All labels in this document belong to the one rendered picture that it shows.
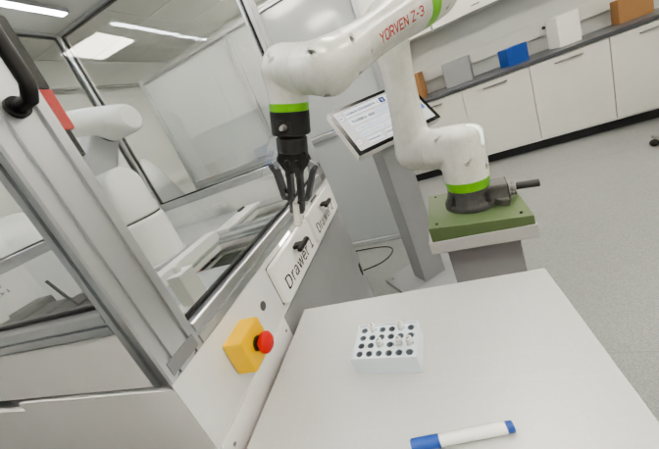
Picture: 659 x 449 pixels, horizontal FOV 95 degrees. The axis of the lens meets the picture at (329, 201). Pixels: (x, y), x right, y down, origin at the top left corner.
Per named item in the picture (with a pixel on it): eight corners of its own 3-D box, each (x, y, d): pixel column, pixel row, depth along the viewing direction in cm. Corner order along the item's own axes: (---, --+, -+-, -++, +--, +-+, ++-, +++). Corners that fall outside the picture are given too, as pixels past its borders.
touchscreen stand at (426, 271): (495, 276, 174) (451, 104, 145) (436, 320, 162) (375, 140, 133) (436, 251, 220) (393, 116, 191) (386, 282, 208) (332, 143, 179)
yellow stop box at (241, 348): (275, 341, 62) (260, 315, 60) (260, 373, 56) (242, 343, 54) (254, 344, 64) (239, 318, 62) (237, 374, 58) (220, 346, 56)
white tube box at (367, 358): (423, 334, 60) (418, 320, 59) (423, 373, 52) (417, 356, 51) (365, 338, 65) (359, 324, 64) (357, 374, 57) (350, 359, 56)
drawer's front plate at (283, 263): (318, 245, 104) (305, 218, 100) (289, 303, 77) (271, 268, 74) (313, 247, 104) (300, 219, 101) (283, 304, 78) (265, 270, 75)
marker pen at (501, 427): (511, 424, 41) (509, 416, 40) (518, 436, 39) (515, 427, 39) (412, 443, 43) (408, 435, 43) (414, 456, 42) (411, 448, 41)
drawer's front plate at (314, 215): (335, 209, 132) (327, 186, 129) (320, 242, 106) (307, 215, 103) (332, 210, 132) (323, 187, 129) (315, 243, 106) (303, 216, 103)
